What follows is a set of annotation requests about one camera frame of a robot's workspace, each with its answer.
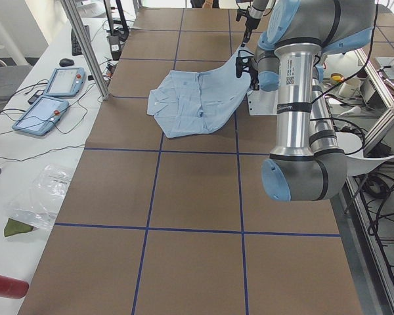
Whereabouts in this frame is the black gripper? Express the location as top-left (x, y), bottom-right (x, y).
top-left (236, 8), bottom-right (260, 47)
top-left (235, 49), bottom-right (259, 91)

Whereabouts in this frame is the light blue button shirt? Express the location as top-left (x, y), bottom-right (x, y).
top-left (147, 48), bottom-right (251, 138)

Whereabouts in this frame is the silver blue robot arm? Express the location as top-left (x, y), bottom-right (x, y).
top-left (236, 0), bottom-right (274, 47)
top-left (236, 1), bottom-right (378, 201)

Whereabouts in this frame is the white curved panel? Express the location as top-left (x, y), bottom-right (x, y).
top-left (336, 132), bottom-right (394, 177)

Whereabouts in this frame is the black keyboard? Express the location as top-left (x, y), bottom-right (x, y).
top-left (71, 25), bottom-right (90, 56)

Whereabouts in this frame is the upper blue teach pendant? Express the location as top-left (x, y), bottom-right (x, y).
top-left (43, 67), bottom-right (85, 98)

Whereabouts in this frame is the blue teach pendant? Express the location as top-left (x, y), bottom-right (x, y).
top-left (12, 96), bottom-right (69, 137)
top-left (43, 67), bottom-right (85, 98)

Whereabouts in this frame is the black computer mouse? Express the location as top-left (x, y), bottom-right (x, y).
top-left (59, 58), bottom-right (74, 67)

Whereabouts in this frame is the lower blue teach pendant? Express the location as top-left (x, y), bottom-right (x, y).
top-left (12, 96), bottom-right (69, 137)

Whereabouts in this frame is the clear plastic bag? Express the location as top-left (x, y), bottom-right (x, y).
top-left (8, 163), bottom-right (74, 230)

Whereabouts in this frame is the green cloth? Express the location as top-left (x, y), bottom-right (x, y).
top-left (3, 218), bottom-right (33, 238)

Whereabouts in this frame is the red bottle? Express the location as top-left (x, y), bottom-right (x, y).
top-left (0, 275), bottom-right (29, 299)

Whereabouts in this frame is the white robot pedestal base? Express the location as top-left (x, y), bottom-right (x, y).
top-left (247, 90), bottom-right (278, 116)

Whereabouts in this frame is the aluminium frame post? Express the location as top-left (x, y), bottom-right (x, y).
top-left (61, 0), bottom-right (110, 100)

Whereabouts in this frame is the black cable on desk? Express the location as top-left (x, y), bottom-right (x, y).
top-left (0, 81), bottom-right (89, 163)

